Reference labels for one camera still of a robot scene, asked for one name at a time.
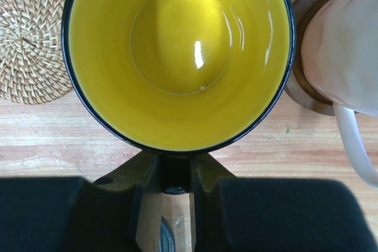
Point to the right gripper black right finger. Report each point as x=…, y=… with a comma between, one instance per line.
x=230, y=213

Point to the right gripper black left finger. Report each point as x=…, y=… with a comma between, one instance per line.
x=121, y=211

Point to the brown round coaster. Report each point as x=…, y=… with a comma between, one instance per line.
x=298, y=88

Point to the woven rattan coaster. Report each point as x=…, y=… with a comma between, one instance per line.
x=32, y=66

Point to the yellow mug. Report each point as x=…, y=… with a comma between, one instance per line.
x=178, y=77

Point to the pink ceramic mug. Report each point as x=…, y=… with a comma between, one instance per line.
x=341, y=63

